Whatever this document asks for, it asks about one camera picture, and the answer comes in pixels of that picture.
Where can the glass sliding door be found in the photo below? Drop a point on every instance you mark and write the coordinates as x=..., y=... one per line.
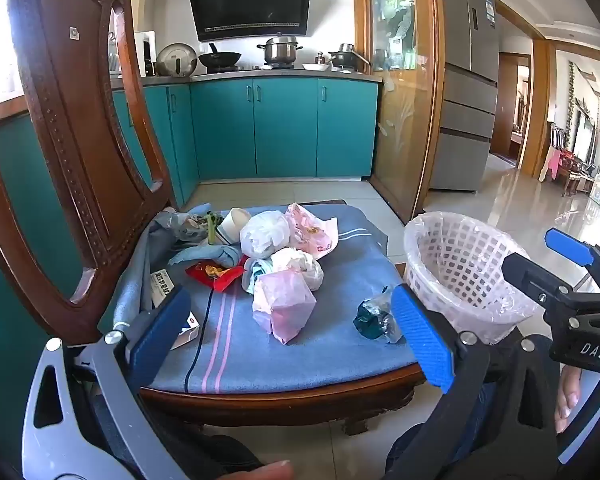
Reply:
x=405, y=100

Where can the white paper cup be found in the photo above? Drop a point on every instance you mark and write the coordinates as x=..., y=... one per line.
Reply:
x=232, y=227

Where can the pink cloth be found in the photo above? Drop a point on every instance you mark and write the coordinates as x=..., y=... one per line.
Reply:
x=550, y=162

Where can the pink printed plastic bag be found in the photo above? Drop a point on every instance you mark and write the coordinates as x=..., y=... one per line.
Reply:
x=312, y=232

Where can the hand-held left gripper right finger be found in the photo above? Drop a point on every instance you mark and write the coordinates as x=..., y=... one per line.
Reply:
x=422, y=340

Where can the carved wooden chair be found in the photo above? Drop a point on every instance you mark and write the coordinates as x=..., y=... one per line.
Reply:
x=65, y=110

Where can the blue striped blanket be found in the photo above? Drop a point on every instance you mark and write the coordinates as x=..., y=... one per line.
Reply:
x=290, y=365

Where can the blue knotted cloth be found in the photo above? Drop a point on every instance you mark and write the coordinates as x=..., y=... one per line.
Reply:
x=210, y=254

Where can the person's right hand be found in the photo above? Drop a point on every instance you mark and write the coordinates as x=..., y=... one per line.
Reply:
x=569, y=395

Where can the wooden door frame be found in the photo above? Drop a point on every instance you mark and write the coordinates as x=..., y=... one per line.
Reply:
x=537, y=110

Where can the blue face mask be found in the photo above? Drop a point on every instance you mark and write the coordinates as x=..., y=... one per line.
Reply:
x=255, y=272

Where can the grey clear plastic bag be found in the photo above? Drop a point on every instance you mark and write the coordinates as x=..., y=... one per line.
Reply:
x=187, y=227

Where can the teal lower cabinets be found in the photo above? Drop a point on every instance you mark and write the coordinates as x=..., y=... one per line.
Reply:
x=285, y=130

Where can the person's leg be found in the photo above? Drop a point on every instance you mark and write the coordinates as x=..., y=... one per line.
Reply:
x=145, y=440
x=430, y=440

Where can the steel stockpot with lid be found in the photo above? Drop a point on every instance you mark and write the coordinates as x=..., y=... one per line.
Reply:
x=280, y=50

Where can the white plate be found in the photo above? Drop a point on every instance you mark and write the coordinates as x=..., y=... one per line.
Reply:
x=316, y=66

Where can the black range hood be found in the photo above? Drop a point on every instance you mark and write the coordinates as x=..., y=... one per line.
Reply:
x=250, y=5

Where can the green leafy vegetable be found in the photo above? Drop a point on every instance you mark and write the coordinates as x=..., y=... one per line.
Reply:
x=212, y=227

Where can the wooden dining chair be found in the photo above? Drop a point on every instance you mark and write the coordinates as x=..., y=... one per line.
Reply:
x=575, y=172

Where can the whitish pink plastic bag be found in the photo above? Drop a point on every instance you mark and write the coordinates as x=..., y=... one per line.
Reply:
x=302, y=265

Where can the white kitchen appliance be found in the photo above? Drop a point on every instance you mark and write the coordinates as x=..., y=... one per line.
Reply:
x=142, y=52

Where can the dark cooking pot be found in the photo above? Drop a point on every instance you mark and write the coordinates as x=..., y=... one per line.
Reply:
x=345, y=56

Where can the grey refrigerator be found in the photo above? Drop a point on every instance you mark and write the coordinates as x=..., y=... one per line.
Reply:
x=465, y=110

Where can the crumpled white plastic bag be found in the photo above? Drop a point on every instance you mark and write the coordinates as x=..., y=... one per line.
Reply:
x=265, y=235

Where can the small white sticker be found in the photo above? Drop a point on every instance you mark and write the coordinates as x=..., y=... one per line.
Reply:
x=74, y=32

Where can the person's left leg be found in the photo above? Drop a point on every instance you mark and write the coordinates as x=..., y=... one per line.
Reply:
x=145, y=440

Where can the plain pink plastic bag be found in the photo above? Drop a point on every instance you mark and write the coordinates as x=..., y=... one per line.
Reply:
x=285, y=305

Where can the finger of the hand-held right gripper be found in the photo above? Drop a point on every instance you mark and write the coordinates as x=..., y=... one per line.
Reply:
x=535, y=277
x=570, y=247

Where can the teal wrapper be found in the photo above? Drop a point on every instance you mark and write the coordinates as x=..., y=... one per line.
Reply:
x=375, y=315

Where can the white printed carton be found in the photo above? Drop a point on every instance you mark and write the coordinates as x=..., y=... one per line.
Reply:
x=161, y=287

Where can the grey kitchen countertop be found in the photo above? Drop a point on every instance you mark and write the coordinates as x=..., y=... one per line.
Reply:
x=280, y=74

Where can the person's right leg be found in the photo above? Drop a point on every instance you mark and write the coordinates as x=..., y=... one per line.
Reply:
x=430, y=440

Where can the red snack packet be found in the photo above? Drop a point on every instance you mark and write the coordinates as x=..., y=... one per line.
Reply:
x=215, y=275

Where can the person's left hand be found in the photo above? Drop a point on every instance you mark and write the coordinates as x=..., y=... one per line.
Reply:
x=260, y=472

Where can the white plastic mesh basket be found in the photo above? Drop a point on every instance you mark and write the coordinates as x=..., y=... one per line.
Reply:
x=460, y=260

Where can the black wok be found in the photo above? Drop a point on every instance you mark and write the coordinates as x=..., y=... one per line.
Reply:
x=220, y=58

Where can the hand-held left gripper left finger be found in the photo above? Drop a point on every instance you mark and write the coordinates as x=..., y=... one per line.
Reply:
x=160, y=330

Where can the steel pot lid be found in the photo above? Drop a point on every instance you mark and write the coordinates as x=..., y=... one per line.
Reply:
x=176, y=60

